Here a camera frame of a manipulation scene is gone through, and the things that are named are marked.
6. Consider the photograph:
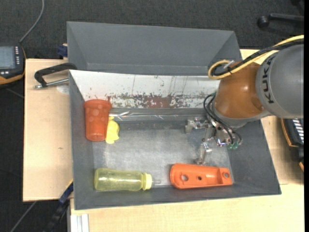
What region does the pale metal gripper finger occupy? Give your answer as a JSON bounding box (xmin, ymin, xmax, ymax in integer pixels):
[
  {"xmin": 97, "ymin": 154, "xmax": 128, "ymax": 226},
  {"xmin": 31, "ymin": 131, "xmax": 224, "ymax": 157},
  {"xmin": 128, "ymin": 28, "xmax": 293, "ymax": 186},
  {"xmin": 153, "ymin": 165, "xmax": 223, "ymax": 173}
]
[
  {"xmin": 196, "ymin": 142, "xmax": 213, "ymax": 166},
  {"xmin": 185, "ymin": 118, "xmax": 210, "ymax": 134}
]

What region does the orange plastic holder with holes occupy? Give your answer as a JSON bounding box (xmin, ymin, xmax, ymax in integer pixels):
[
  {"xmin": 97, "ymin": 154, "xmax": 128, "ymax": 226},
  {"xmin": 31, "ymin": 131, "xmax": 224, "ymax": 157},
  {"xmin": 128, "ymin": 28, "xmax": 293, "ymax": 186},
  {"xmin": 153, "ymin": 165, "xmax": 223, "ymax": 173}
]
[{"xmin": 169, "ymin": 163, "xmax": 234, "ymax": 190}]

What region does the yellow crumpled soft thing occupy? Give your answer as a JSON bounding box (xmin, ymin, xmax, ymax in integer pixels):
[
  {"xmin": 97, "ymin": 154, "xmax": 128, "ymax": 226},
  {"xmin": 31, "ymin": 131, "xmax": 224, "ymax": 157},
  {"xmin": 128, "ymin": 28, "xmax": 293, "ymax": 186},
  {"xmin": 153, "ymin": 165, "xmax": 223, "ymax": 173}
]
[{"xmin": 105, "ymin": 116, "xmax": 120, "ymax": 145}]

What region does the grey metal bin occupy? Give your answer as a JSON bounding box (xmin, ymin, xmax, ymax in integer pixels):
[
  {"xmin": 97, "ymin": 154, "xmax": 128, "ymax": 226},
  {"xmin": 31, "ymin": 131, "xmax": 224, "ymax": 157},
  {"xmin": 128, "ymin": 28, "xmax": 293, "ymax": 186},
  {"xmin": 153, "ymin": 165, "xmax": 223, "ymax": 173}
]
[{"xmin": 66, "ymin": 21, "xmax": 282, "ymax": 211}]

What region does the yellow clear baby bottle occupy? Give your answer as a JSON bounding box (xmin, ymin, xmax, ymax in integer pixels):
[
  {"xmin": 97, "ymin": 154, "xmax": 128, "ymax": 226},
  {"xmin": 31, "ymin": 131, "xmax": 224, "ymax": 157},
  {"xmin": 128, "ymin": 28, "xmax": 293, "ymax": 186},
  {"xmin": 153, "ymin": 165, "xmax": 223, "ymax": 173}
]
[{"xmin": 94, "ymin": 167, "xmax": 161, "ymax": 192}]

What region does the orange dotted plastic cup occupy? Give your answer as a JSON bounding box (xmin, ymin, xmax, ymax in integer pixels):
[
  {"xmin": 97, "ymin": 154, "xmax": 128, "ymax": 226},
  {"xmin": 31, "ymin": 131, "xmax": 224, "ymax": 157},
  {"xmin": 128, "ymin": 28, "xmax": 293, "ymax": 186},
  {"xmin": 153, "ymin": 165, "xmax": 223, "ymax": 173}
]
[{"xmin": 84, "ymin": 99, "xmax": 112, "ymax": 143}]

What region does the pale wood flat board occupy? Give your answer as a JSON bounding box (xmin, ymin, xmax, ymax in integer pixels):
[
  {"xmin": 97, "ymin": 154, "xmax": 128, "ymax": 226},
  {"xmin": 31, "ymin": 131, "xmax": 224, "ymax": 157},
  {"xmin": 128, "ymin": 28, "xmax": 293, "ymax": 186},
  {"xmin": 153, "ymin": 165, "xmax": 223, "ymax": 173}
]
[{"xmin": 22, "ymin": 58, "xmax": 74, "ymax": 202}]

